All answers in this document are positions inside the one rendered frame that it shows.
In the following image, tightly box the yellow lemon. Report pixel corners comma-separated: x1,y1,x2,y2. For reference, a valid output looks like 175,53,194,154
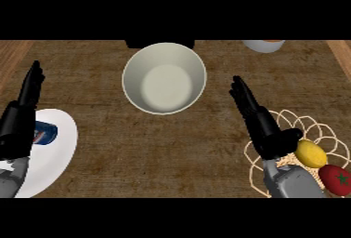
293,139,329,169

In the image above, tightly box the beige woven placemat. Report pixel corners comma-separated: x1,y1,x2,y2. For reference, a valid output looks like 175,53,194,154
243,109,351,199

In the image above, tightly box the red tomato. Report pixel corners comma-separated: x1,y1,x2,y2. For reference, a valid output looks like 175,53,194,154
318,164,351,197

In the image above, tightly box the pale grey cup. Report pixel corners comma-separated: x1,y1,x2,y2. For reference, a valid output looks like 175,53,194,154
242,40,286,54

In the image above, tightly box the blue can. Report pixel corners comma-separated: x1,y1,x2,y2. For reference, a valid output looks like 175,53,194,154
31,121,60,147

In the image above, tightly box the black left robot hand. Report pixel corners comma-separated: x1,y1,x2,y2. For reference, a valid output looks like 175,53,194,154
0,59,47,162

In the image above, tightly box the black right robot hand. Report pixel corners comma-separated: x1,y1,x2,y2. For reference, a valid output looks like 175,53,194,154
227,75,304,161

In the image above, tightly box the white bowl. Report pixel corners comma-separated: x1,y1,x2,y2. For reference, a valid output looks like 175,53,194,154
121,42,208,116

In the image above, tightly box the white plate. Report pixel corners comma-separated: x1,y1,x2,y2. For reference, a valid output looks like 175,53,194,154
13,108,79,199

